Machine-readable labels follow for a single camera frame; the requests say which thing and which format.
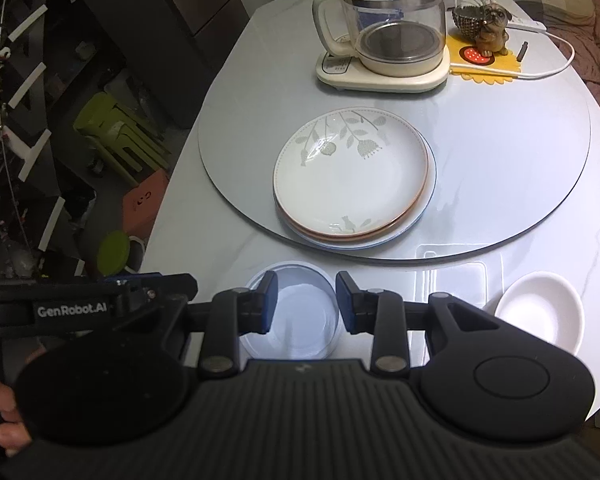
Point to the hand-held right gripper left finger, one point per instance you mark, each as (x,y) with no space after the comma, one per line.
(269,305)

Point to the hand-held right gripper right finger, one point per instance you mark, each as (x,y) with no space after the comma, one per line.
(344,305)

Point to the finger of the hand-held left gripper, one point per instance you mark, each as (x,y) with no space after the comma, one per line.
(165,287)

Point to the rose pattern plate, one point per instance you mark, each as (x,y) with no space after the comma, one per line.
(330,246)

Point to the cream plate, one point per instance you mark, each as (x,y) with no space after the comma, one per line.
(419,207)

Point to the grey leaf pattern plate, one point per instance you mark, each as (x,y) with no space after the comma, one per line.
(350,180)

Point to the white bowl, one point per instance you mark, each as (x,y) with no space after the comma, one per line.
(540,310)

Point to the green round lid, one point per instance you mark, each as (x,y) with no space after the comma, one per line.
(114,251)

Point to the orange box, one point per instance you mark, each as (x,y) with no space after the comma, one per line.
(145,202)

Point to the stack of green stools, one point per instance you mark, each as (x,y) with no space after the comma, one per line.
(115,130)

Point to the rack with white clips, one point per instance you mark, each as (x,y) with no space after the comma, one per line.
(10,110)

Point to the glass turntable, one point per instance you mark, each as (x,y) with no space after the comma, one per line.
(505,170)

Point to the cream kettle base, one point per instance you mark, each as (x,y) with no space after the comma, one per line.
(340,77)

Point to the grey refrigerator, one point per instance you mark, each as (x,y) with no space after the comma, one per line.
(180,25)

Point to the yellow flower-shaped mat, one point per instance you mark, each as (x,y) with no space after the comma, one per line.
(505,67)

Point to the glass kettle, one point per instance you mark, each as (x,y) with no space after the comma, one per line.
(395,15)

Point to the small dark stick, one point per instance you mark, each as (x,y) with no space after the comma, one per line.
(522,51)

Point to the dog figurine with basket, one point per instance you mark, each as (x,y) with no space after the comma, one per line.
(490,25)

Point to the white power strip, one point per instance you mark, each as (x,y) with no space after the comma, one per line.
(527,25)

